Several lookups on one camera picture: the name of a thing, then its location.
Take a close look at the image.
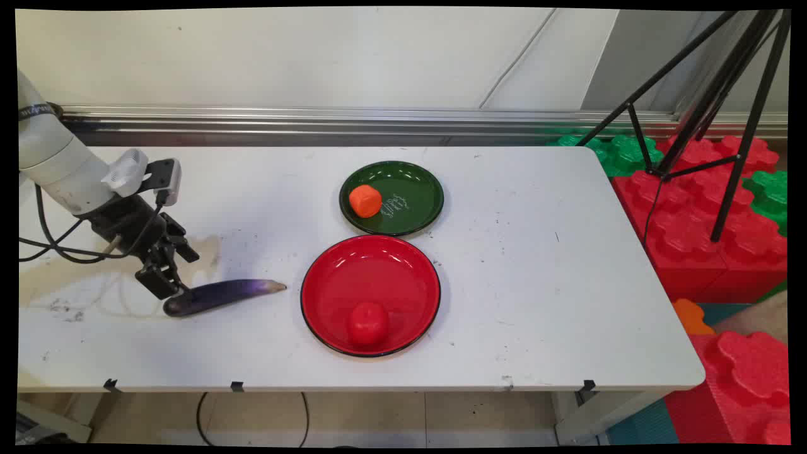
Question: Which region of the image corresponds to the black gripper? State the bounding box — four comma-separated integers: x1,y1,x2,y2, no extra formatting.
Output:
79,193,200,301

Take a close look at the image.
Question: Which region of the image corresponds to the orange toy fruit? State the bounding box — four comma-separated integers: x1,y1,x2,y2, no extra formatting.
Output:
349,184,383,219

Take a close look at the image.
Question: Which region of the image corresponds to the purple toy eggplant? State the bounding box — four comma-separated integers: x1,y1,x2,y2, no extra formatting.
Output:
163,279,288,317

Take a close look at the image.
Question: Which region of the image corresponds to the red plate with black rim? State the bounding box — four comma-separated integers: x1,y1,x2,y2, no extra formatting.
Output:
299,234,442,359

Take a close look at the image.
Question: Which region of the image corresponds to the red toy tomato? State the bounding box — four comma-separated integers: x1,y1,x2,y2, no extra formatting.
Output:
346,302,390,347

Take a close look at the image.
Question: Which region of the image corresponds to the green plate with white print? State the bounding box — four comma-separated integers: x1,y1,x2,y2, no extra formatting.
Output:
339,160,445,237

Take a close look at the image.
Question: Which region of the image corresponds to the white table leg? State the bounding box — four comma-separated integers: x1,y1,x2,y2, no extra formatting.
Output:
554,389,670,446

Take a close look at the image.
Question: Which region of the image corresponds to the green foam block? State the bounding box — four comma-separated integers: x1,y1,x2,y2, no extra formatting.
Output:
742,169,789,238
547,131,665,178

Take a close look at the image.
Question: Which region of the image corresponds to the teal foam floor mat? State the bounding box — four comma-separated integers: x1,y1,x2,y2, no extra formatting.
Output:
605,397,680,446

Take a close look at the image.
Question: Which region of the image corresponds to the orange foam block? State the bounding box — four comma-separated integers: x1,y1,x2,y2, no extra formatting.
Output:
671,298,717,335

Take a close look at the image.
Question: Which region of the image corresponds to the large red foam block stack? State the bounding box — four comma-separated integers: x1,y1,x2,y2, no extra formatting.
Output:
612,134,788,305

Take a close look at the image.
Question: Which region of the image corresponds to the black tripod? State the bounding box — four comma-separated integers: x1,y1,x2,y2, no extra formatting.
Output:
575,9,791,243

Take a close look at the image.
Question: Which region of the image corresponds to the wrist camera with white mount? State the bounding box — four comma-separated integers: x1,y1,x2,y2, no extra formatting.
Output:
101,148,183,207

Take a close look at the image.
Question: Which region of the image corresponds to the black floor cable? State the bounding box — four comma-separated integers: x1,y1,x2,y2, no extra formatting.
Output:
195,392,311,448

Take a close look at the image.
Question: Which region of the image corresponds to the aluminium wall rail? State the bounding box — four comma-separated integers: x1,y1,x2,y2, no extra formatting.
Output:
58,105,789,147

